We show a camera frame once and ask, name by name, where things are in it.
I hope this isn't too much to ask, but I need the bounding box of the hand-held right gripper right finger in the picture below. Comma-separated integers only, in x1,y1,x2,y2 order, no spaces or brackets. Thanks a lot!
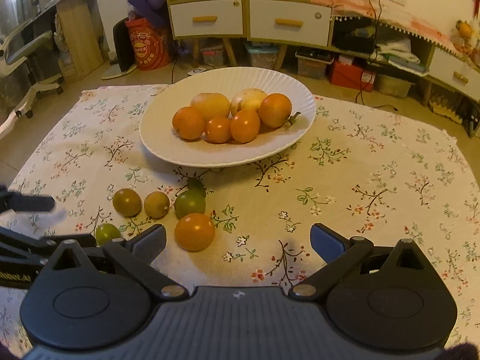
288,223,436,302

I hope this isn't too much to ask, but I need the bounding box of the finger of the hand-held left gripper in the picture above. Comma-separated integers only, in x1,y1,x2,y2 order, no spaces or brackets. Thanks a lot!
0,185,56,214
0,227,97,271

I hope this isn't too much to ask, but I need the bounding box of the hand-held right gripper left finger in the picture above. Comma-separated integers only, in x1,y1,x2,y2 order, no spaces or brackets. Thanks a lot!
44,224,190,302

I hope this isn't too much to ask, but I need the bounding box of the yellow-brown round citrus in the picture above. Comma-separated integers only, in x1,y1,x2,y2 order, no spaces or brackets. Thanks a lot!
144,191,170,219

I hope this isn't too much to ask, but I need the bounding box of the small green tangerine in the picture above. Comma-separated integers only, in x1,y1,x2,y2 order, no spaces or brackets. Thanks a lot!
94,223,122,247

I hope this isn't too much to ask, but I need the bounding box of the green-brown tangerine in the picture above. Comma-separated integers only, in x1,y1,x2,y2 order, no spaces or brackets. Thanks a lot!
112,188,142,217

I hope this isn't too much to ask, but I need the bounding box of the green tangerine with leaf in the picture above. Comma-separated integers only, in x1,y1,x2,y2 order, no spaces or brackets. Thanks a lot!
174,178,207,220

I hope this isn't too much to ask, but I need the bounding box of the white ribbed plate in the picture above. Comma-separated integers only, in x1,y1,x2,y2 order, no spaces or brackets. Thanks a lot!
139,66,317,168

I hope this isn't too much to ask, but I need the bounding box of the rough orange mandarin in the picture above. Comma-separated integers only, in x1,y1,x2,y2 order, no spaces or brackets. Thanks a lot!
258,93,302,128
172,106,206,141

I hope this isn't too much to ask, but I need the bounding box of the small smooth orange tangerine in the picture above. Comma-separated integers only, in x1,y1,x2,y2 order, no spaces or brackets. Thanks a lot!
205,116,232,144

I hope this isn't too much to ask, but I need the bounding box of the large yellow-orange grapefruit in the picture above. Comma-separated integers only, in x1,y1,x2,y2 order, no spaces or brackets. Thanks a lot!
190,92,231,121

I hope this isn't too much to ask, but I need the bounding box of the pale yellow pomelo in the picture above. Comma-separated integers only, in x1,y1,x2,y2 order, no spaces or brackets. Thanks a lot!
230,88,269,115

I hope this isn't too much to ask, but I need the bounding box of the floral tablecloth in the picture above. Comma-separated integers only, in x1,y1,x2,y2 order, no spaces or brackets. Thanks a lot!
0,83,477,349

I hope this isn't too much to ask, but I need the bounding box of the white office chair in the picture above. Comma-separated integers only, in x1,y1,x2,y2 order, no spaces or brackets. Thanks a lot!
0,26,64,136

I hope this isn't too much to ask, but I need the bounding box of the clear plastic storage box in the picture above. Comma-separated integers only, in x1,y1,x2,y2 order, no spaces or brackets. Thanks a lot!
375,74,413,98

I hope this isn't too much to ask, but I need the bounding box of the red cardboard box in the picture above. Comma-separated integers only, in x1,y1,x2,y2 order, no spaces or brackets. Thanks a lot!
330,59,377,93

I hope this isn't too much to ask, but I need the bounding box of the light wooden desk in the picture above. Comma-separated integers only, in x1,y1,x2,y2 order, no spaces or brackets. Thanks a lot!
22,0,105,81

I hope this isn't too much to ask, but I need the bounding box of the black lid storage box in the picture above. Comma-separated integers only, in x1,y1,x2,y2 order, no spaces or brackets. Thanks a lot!
295,47,335,80

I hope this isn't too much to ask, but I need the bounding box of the yellow egg carton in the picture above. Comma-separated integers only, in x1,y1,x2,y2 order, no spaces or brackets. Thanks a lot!
427,90,466,122

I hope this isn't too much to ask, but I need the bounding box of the black flat panel heater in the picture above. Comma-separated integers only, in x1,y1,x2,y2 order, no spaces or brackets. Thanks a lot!
101,18,137,80

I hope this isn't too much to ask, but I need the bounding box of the red printed bag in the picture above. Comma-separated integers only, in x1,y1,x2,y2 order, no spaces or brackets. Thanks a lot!
125,17,172,71

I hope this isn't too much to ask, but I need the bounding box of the teal lid storage box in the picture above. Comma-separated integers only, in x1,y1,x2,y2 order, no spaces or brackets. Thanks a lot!
244,42,280,70

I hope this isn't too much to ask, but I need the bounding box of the clear storage box red label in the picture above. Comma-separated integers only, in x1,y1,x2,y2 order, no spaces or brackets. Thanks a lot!
200,43,227,67

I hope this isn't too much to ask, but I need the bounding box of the black case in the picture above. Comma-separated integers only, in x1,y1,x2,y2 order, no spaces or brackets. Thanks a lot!
333,26,377,54

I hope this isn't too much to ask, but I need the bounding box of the grey curtain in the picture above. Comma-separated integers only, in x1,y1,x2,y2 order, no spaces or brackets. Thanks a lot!
0,0,38,34

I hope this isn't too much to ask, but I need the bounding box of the stack of folded cloths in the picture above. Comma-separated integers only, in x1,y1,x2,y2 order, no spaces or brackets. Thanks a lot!
377,39,426,74

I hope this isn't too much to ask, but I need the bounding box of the white shelf drawer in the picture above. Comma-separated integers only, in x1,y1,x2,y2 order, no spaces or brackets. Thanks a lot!
431,49,480,102

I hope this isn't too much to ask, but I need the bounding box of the purple plush toy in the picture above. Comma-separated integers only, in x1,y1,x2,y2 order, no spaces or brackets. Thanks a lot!
127,0,170,29

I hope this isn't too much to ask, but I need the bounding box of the orange figurine decor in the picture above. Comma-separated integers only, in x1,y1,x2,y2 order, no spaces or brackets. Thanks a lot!
450,19,477,57

